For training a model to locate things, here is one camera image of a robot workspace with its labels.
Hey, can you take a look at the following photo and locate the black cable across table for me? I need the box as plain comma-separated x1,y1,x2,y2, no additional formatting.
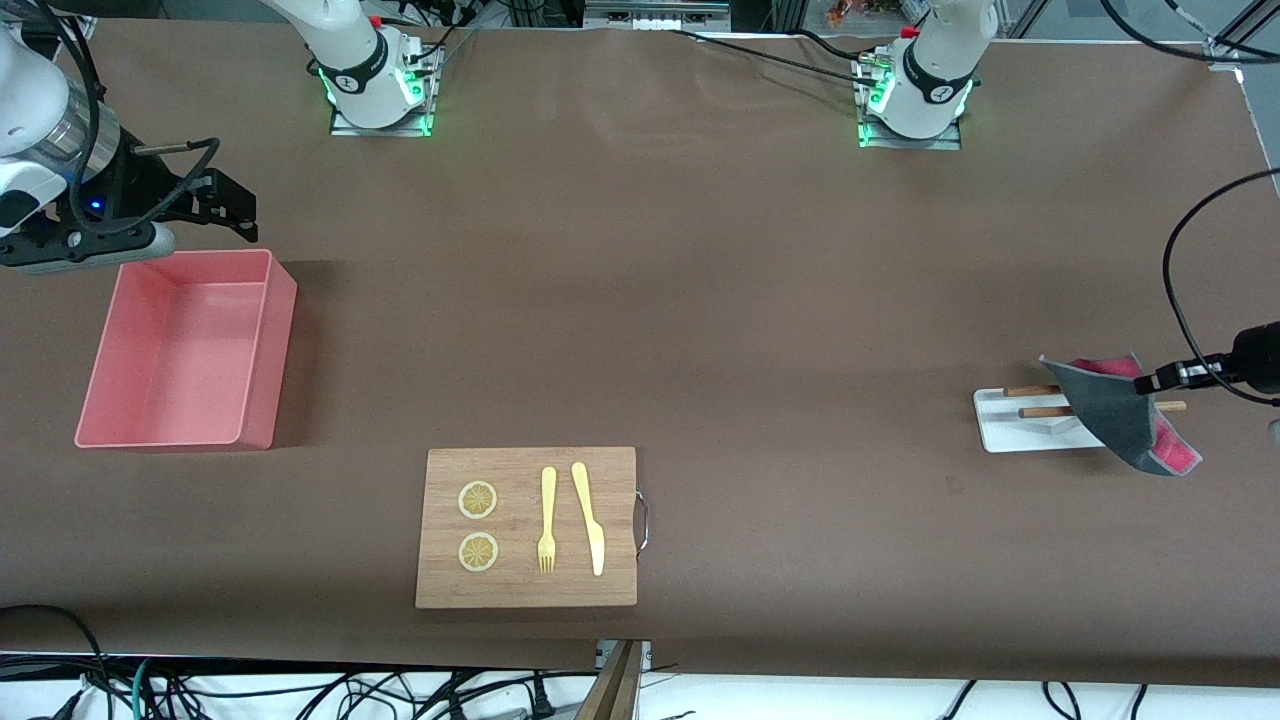
670,28,883,86

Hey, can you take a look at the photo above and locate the wooden beam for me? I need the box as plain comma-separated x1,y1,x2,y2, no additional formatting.
575,640,646,720

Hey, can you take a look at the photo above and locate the yellow plastic fork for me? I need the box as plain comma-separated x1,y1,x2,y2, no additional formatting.
537,466,558,574

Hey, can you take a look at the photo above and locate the pink plastic bin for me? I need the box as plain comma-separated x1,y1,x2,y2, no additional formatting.
74,249,298,451

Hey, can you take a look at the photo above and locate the wooden cutting board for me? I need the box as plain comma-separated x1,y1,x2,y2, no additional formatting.
415,447,638,609

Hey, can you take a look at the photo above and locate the teal floor cable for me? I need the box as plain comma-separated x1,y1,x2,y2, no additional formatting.
130,657,161,720

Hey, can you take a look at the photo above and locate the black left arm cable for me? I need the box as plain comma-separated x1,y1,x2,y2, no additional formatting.
1163,168,1280,403

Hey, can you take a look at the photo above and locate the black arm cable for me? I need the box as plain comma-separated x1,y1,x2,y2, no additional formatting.
1163,168,1280,403
35,0,221,238

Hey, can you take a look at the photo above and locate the thick black floor cable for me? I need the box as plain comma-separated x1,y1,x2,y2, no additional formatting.
0,604,113,720

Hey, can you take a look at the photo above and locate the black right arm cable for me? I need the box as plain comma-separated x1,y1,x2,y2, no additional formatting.
35,0,221,238

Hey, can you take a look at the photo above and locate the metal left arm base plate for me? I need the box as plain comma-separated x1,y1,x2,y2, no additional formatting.
855,55,963,151

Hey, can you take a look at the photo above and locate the white chopstick rest tray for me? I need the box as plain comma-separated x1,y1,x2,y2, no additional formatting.
974,388,1133,454

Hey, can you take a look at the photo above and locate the yellow plastic knife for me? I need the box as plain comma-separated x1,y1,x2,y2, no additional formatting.
571,461,606,577

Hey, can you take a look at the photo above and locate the grey and pink cloth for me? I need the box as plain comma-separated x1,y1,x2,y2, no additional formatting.
1040,350,1203,478

